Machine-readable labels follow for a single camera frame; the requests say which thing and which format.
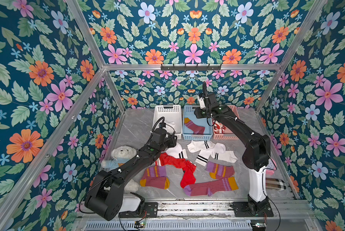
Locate white teddy bear blue sweater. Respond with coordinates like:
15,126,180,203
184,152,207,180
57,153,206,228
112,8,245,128
101,146,139,193

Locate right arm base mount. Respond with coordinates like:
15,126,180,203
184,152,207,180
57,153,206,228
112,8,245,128
231,196,274,218

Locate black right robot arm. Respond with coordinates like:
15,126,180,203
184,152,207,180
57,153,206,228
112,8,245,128
194,91,271,203

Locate purple striped sock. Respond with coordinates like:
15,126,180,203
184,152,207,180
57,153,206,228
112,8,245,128
139,166,170,190
206,161,235,180
183,177,238,196
184,117,205,135

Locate white sock black stripes left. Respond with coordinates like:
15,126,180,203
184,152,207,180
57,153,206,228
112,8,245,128
165,143,188,159

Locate pink alarm clock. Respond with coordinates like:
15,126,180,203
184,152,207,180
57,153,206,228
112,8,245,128
266,158,277,176

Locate white sock black stripes right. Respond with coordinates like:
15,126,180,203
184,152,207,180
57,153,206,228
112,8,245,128
187,141,215,153

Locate black hook rail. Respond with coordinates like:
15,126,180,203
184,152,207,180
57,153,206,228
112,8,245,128
160,64,222,72

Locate red white striped santa sock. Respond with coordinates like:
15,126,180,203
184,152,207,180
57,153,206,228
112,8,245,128
213,121,226,134

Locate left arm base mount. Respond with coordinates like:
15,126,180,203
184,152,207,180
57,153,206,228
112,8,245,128
119,202,159,218

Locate pink plastic basket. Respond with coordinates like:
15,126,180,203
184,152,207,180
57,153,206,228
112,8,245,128
211,105,240,140

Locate purple striped sock bottom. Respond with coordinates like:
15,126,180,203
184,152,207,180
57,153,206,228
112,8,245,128
183,177,238,196

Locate white sock far right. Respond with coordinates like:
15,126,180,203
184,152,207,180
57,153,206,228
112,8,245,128
211,143,238,163

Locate white crew sock black stripes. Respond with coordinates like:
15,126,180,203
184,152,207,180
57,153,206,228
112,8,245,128
195,150,213,167

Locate plaid beige pouch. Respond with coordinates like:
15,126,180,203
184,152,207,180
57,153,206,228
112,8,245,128
266,178,287,191

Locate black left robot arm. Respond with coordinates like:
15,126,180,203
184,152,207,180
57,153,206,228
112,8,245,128
84,128,177,221

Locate plain red sock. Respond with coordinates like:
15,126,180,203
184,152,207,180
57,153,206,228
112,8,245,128
155,153,196,189

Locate white plastic basket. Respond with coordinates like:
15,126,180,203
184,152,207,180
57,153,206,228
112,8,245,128
152,105,183,140

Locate light blue plastic basket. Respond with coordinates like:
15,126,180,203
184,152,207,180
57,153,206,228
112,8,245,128
182,105,213,141

